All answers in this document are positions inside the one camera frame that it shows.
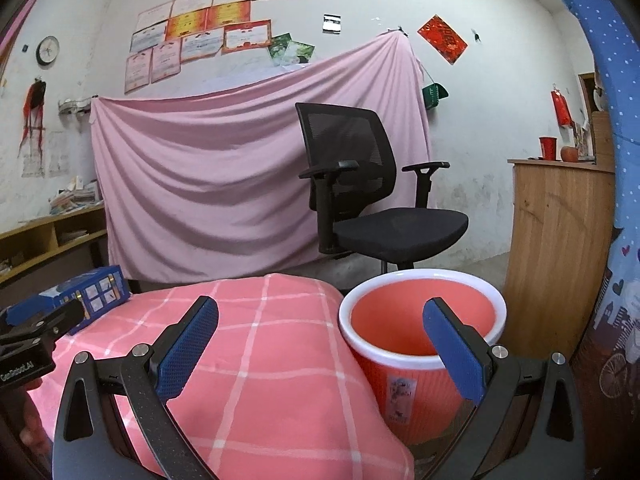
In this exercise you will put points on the wooden cabinet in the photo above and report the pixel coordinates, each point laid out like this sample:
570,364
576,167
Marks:
550,240

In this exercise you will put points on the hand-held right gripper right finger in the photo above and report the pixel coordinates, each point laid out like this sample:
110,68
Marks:
455,355

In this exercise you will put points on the pink checked blanket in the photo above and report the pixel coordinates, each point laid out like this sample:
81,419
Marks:
250,360

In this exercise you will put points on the green hanging bag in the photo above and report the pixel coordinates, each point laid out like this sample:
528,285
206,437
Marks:
435,96

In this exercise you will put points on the pink hanging sheet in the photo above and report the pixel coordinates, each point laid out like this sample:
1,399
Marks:
200,185

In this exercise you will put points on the pink window curtain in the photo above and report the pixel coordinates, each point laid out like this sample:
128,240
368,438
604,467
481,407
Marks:
15,25

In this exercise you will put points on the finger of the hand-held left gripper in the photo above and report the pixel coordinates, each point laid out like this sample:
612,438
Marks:
60,317
27,310

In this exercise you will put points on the red paper wall poster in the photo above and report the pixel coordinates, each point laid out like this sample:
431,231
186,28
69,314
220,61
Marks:
442,40

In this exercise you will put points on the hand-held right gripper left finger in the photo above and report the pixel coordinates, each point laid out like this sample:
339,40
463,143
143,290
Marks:
187,350

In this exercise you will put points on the wooden frame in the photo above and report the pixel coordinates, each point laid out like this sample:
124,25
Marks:
587,110

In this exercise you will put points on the wooden shelf unit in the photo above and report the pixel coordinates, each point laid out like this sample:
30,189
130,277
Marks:
30,230

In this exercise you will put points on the round wall clock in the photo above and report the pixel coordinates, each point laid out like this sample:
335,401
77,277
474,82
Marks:
48,50

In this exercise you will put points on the red cup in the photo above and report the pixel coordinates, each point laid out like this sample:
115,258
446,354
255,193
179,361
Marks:
547,147

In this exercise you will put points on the red hanging packet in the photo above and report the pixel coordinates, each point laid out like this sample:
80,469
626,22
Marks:
562,107

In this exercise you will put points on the black office chair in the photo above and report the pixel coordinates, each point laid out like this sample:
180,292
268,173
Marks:
400,230

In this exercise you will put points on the person's left hand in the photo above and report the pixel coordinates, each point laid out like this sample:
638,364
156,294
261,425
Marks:
37,420

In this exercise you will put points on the white wall paper sheets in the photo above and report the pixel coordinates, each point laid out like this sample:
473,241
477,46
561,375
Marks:
55,157

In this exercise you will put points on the red tassel decoration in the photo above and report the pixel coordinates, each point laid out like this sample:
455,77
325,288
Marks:
34,110

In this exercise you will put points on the blue cardboard box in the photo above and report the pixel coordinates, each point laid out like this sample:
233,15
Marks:
100,295

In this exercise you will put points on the pile of books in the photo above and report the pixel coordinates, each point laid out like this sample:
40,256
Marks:
75,197

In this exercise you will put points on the small black white photo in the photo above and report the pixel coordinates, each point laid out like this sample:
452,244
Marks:
332,24

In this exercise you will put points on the group of wall certificates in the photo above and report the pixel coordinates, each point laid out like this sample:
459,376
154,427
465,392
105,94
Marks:
200,25

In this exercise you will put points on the orange fruit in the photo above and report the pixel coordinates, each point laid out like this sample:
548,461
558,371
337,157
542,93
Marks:
569,154

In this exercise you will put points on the pink bin white rim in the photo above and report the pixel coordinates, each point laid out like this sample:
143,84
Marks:
395,325

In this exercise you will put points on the small wall shelf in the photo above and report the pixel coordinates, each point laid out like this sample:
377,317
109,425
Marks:
77,105

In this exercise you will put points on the papers in shelf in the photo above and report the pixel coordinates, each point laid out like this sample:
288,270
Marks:
12,265

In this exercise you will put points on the green photo print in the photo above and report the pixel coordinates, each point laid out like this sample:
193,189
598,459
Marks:
277,46
300,54

